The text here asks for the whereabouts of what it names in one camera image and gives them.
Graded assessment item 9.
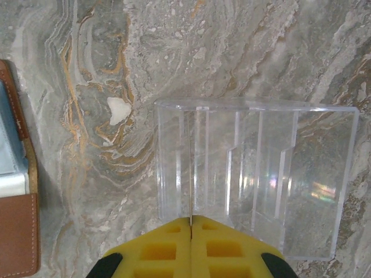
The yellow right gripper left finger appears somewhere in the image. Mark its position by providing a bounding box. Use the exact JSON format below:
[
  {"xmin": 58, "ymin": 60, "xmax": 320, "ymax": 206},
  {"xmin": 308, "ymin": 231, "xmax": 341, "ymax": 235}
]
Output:
[{"xmin": 88, "ymin": 217, "xmax": 194, "ymax": 278}]

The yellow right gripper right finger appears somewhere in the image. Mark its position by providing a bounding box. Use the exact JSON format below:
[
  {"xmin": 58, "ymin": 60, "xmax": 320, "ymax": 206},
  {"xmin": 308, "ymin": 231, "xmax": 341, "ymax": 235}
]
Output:
[{"xmin": 191, "ymin": 214, "xmax": 299, "ymax": 278}]

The silver credit card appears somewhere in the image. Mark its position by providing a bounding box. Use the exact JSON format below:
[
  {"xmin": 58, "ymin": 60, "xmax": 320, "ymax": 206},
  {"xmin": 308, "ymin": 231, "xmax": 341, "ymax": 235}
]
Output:
[{"xmin": 0, "ymin": 171, "xmax": 30, "ymax": 199}]

